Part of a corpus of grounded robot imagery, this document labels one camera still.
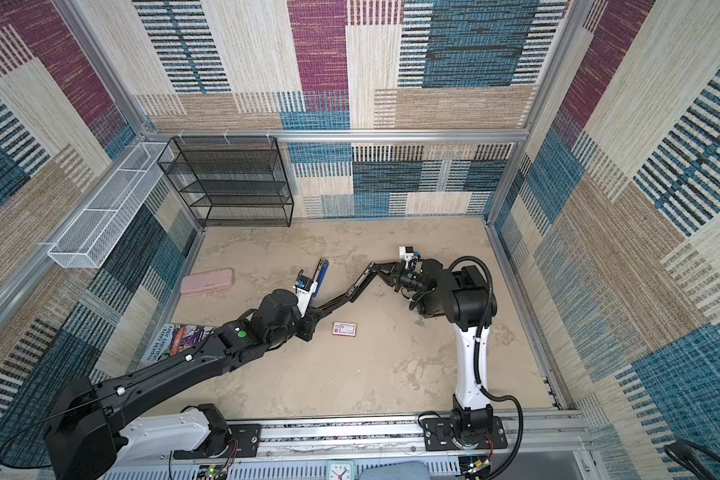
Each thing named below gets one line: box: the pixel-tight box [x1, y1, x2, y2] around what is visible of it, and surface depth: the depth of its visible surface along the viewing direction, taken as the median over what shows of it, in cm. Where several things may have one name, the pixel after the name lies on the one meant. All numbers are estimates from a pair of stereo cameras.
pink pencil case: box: [180, 268, 234, 294], surface depth 104 cm
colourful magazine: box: [141, 323, 215, 363], surface depth 90 cm
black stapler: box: [316, 262, 377, 315], surface depth 93 cm
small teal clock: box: [328, 460, 355, 480], surface depth 69 cm
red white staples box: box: [332, 321, 358, 337], surface depth 93 cm
